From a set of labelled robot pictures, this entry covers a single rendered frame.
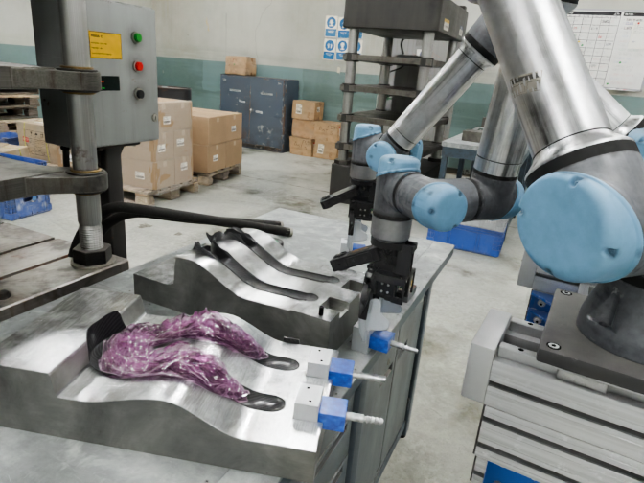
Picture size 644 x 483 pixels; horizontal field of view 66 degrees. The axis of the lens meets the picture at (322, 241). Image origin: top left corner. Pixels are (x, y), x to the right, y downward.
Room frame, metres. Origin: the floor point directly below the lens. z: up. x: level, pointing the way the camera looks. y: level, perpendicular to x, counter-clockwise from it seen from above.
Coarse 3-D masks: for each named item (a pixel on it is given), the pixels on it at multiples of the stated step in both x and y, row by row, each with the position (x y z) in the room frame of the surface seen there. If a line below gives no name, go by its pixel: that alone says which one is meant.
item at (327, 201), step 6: (354, 186) 1.39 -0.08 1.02; (336, 192) 1.41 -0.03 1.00; (342, 192) 1.38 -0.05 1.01; (348, 192) 1.37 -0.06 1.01; (354, 192) 1.37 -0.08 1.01; (324, 198) 1.39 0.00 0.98; (330, 198) 1.38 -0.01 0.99; (336, 198) 1.37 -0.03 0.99; (342, 198) 1.38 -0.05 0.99; (348, 198) 1.38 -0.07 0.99; (324, 204) 1.37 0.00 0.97; (330, 204) 1.37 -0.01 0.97
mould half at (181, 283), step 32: (192, 256) 0.99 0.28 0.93; (256, 256) 1.08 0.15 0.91; (288, 256) 1.14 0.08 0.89; (160, 288) 1.00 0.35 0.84; (192, 288) 0.96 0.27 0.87; (224, 288) 0.93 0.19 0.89; (320, 288) 0.97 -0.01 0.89; (256, 320) 0.90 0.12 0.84; (288, 320) 0.87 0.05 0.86; (320, 320) 0.84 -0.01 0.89; (352, 320) 0.94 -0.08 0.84
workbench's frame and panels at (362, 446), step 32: (448, 256) 1.54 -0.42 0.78; (416, 320) 1.50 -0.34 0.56; (352, 384) 0.77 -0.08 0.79; (384, 384) 1.23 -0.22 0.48; (384, 416) 1.27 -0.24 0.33; (352, 448) 0.98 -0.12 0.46; (384, 448) 1.33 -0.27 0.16; (288, 480) 0.56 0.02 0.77; (320, 480) 0.83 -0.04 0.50; (352, 480) 1.00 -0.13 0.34
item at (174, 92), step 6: (162, 90) 7.48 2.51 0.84; (168, 90) 7.47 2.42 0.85; (174, 90) 7.50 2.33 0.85; (180, 90) 7.55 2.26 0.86; (186, 90) 7.63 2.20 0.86; (162, 96) 7.48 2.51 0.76; (168, 96) 7.47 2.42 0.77; (174, 96) 7.50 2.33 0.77; (180, 96) 7.55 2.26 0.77; (186, 96) 7.63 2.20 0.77
